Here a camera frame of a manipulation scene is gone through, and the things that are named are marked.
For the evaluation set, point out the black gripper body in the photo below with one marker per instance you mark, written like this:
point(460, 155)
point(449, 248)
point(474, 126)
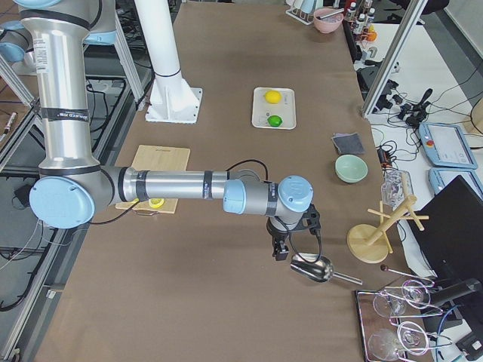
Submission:
point(275, 231)

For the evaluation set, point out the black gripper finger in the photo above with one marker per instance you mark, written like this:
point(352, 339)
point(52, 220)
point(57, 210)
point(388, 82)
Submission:
point(280, 250)

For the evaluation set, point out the green lime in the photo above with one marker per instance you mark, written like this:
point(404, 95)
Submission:
point(274, 121)

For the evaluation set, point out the yellow lemon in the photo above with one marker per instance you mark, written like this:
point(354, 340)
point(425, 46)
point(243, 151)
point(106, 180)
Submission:
point(272, 96)

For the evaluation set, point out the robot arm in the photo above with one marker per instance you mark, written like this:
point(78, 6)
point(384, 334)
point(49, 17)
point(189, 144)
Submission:
point(17, 47)

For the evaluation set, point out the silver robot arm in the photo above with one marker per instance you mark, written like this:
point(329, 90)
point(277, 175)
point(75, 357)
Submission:
point(73, 185)

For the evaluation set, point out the white rabbit tray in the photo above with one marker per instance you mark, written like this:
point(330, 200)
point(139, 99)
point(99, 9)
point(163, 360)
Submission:
point(286, 109)

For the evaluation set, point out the black glass rack tray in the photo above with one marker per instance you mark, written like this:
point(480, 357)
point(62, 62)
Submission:
point(392, 326)

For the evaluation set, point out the metal scoop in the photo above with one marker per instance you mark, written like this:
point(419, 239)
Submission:
point(318, 268)

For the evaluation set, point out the wooden cup tree stand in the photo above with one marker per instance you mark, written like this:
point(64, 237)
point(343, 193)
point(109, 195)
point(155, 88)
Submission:
point(370, 243)

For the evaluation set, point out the mint green bowl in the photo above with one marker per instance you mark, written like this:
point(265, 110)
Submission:
point(351, 168)

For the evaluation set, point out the grey folded cloth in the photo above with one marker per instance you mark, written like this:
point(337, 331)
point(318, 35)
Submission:
point(348, 144)

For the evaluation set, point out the yellow tape roll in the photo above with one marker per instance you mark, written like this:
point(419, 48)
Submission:
point(156, 203)

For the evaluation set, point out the clear plastic cup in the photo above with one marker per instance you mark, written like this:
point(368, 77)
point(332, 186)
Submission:
point(396, 186)

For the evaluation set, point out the wine glass upper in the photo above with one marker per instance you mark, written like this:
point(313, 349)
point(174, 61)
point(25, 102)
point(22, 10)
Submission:
point(407, 300)

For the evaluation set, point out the wine glass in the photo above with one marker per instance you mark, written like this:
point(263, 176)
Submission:
point(407, 300)
point(409, 339)

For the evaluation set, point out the wine glass lower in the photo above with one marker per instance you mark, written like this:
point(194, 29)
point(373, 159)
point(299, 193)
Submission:
point(409, 339)

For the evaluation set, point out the wooden cutting board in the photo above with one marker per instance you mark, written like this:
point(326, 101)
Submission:
point(159, 158)

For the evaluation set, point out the blue teach pendant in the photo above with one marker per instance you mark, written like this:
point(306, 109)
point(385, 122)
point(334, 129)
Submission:
point(446, 146)
point(439, 177)

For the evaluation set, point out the black monitor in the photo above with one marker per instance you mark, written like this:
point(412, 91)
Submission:
point(452, 237)

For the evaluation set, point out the pink bowl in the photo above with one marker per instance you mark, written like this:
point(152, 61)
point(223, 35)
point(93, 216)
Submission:
point(327, 20)

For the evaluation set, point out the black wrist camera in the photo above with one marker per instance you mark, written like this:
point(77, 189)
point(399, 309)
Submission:
point(311, 221)

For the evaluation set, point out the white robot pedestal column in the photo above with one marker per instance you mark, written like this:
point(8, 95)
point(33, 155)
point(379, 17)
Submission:
point(172, 100)

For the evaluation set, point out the aluminium frame post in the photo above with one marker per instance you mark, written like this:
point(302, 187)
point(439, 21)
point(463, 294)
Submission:
point(408, 22)

